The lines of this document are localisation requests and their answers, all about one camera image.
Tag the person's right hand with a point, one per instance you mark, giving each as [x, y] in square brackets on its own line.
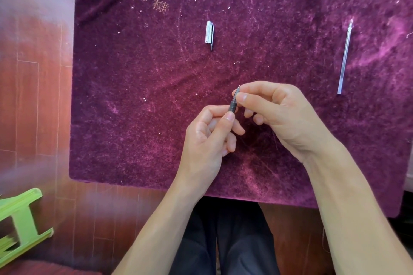
[290, 117]

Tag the person's left hand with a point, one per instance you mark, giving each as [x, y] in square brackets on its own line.
[200, 152]

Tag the person's left thumb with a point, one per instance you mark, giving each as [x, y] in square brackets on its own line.
[219, 133]

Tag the person's right middle finger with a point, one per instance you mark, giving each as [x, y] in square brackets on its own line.
[248, 113]

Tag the person's right thumb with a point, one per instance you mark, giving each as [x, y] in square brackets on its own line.
[255, 104]

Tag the person's left little finger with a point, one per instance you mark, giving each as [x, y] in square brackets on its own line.
[225, 152]

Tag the person's left middle finger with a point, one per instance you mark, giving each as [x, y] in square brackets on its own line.
[235, 127]

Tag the grey pen tip section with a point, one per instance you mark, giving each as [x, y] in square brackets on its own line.
[233, 104]

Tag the person's right forearm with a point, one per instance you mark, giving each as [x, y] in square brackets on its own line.
[358, 210]

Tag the person's left forearm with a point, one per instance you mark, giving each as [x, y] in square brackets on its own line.
[158, 233]

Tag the clear pen cap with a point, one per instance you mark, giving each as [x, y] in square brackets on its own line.
[209, 33]

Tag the person's black trousers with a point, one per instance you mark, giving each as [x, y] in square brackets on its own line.
[226, 242]

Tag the purple velvet cloth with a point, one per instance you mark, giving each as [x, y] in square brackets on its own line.
[135, 97]

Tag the clear pen refill tube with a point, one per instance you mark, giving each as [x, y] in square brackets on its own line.
[345, 57]

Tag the green plastic stool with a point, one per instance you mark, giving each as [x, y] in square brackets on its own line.
[22, 223]

